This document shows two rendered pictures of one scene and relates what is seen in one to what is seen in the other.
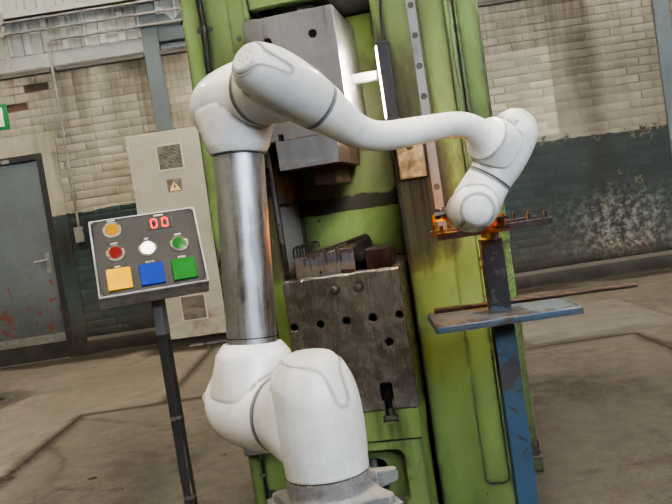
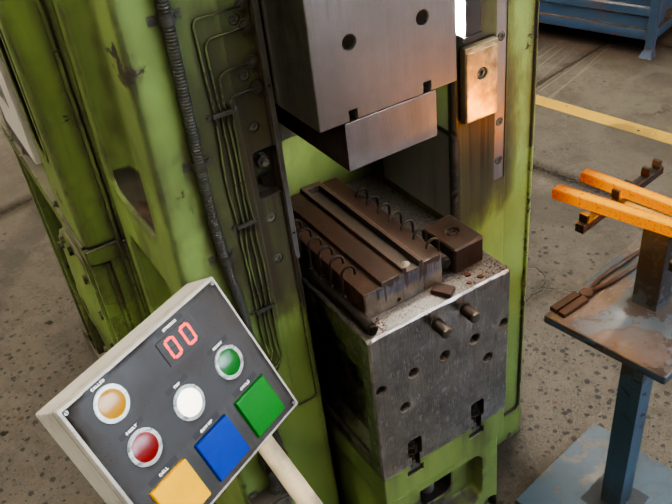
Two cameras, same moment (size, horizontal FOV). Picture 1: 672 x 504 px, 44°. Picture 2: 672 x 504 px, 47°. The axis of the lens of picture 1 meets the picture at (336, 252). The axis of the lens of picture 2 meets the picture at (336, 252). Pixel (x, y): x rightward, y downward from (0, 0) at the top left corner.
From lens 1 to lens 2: 220 cm
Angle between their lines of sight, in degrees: 49
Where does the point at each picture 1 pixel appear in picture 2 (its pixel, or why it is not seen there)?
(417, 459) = (493, 455)
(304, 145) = (389, 120)
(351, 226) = (294, 159)
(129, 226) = (136, 377)
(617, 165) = not seen: outside the picture
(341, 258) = (426, 272)
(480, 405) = not seen: hidden behind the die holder
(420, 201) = (479, 146)
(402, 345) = (500, 354)
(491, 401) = (513, 343)
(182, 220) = (211, 314)
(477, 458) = not seen: hidden behind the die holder
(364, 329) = (463, 355)
